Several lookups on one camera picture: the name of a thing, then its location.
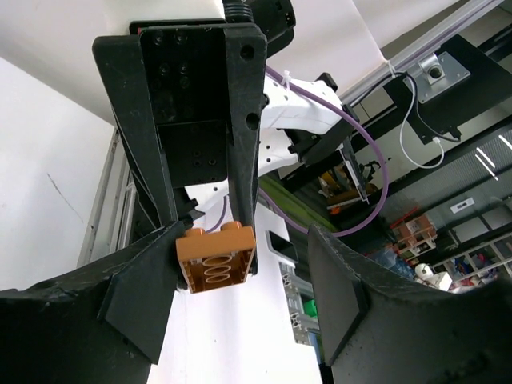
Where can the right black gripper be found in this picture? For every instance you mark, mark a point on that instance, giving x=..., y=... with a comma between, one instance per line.
x=171, y=92

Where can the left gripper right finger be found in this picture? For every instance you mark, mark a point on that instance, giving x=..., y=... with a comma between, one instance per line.
x=379, y=327

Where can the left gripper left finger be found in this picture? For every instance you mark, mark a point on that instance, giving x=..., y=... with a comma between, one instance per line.
x=102, y=323

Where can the brown lego plate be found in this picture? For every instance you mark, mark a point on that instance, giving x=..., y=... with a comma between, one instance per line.
x=211, y=261

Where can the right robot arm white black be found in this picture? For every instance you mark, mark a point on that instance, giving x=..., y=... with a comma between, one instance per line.
x=283, y=115

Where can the side aluminium rail right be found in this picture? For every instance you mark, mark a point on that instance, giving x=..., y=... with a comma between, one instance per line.
x=109, y=227

